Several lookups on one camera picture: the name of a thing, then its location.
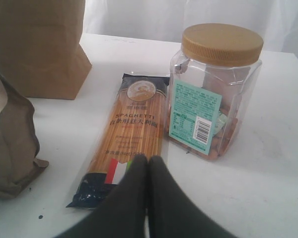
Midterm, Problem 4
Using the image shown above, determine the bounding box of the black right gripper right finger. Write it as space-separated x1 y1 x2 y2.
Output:
148 156 229 238

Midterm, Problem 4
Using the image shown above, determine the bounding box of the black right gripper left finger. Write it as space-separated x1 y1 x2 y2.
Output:
75 156 149 238

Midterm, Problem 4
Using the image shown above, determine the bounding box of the clear jar with gold lid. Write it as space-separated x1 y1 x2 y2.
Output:
165 23 264 160

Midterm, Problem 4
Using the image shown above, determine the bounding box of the brown paper shopping bag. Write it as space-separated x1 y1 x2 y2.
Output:
0 0 92 100

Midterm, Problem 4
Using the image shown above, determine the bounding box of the spaghetti packet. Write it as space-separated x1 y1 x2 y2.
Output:
67 74 169 208

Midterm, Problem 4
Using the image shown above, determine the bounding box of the brown kraft stand-up pouch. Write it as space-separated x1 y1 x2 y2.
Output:
0 74 49 199

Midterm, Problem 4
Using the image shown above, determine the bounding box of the white backdrop curtain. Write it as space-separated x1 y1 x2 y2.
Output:
83 0 298 57

